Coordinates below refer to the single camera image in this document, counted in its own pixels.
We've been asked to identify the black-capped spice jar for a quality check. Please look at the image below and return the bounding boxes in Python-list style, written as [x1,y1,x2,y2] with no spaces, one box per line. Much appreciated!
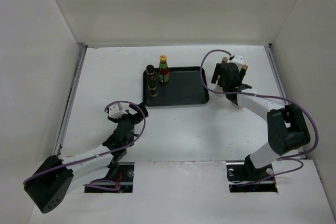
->
[146,65,155,81]
[148,80,158,97]

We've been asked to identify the red chili sauce bottle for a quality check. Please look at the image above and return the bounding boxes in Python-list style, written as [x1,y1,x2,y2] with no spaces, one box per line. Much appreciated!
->
[159,55,169,83]

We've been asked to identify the white shaker black cap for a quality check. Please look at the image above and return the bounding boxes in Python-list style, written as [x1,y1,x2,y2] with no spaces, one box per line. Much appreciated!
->
[214,77,224,96]

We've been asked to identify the clear grinder jar black lid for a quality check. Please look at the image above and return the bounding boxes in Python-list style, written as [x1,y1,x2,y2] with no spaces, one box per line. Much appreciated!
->
[231,100,243,109]

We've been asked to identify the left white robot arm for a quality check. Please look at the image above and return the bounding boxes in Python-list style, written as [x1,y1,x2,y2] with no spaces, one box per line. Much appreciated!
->
[24,102,148,214]

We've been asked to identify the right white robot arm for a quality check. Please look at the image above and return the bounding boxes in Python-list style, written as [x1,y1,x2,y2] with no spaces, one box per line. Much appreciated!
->
[211,62,310,182]

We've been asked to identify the black rectangular tray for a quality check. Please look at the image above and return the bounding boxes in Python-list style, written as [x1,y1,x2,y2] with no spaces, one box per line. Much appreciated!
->
[142,66,209,107]

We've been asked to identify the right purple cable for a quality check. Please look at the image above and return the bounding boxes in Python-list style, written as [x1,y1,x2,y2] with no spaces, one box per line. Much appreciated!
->
[199,49,318,185]

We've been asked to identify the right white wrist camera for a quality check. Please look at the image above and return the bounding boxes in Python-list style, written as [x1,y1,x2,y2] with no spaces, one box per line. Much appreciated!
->
[229,54,244,66]

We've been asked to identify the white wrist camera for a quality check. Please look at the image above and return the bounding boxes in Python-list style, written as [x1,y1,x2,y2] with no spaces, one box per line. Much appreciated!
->
[229,54,244,66]
[107,103,127,119]

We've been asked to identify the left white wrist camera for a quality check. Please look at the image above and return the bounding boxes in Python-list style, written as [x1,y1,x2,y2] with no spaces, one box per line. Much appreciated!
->
[107,103,127,119]

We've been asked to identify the right aluminium table rail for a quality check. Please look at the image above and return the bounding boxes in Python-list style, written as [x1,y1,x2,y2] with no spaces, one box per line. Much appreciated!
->
[264,43,307,159]

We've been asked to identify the aluminium table rail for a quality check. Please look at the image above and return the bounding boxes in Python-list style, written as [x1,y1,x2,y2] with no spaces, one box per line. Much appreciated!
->
[264,43,307,159]
[51,42,88,156]

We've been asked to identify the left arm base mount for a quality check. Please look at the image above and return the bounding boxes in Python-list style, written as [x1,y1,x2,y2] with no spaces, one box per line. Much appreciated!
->
[84,162,134,194]

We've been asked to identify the left aluminium table rail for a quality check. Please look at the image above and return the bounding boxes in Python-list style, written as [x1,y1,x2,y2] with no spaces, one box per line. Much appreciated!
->
[51,42,88,156]

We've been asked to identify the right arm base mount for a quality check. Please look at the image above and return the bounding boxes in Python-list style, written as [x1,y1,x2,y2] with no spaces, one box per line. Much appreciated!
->
[226,162,278,193]

